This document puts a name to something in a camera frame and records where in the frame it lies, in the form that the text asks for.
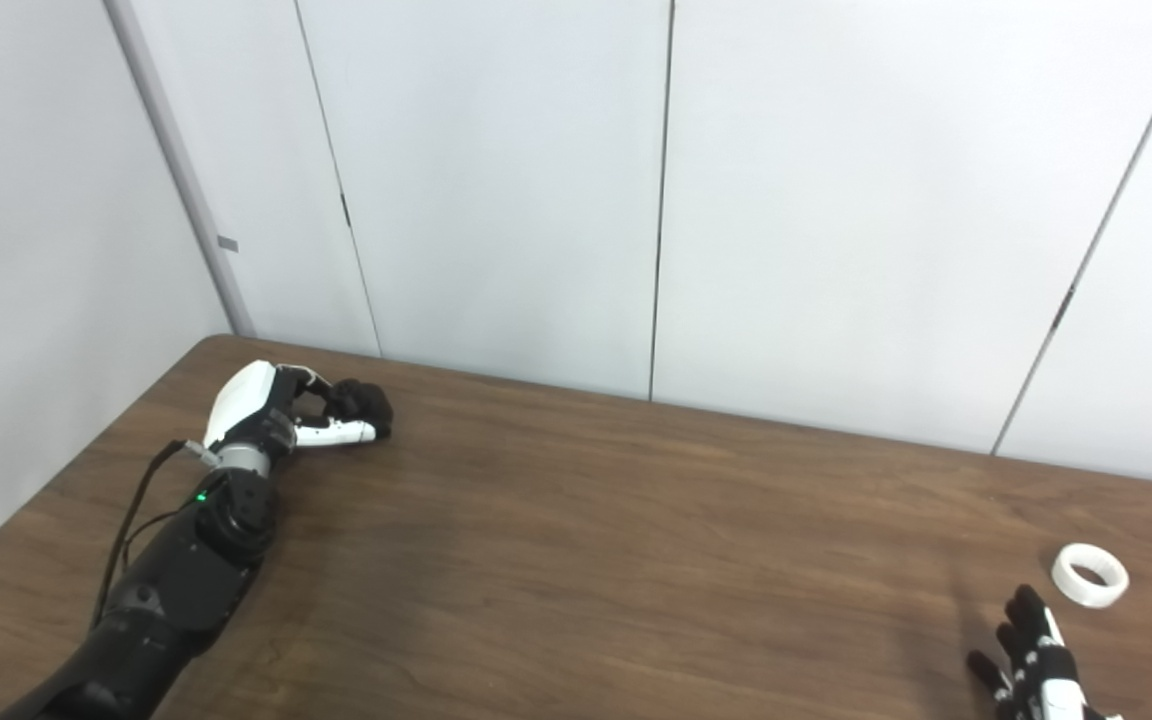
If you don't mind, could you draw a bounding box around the white and black right hand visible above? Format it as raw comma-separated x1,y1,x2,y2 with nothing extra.
967,584,1119,720

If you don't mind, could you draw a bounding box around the white and black left hand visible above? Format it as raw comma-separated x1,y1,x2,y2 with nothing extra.
201,360,380,469

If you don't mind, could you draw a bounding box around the white ring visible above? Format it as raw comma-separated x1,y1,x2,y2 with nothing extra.
1051,543,1131,609

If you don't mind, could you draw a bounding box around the round black part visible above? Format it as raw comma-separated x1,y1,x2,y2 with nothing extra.
324,379,395,440

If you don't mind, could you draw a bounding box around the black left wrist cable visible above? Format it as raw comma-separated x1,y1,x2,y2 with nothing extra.
89,438,222,631

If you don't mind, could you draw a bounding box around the grey wall post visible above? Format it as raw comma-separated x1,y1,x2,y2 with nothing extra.
103,0,258,339

